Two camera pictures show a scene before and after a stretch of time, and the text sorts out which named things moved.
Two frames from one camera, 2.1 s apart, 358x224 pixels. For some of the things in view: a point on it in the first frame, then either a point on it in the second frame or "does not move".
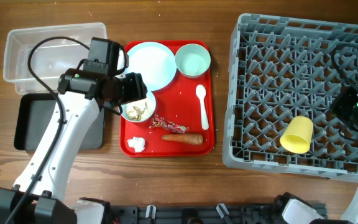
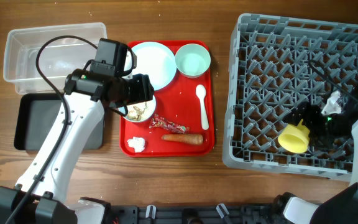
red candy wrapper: [158, 121] does not move
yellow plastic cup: [297, 136] does not move
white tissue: [137, 143] does not move
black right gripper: [340, 104] → [312, 116]
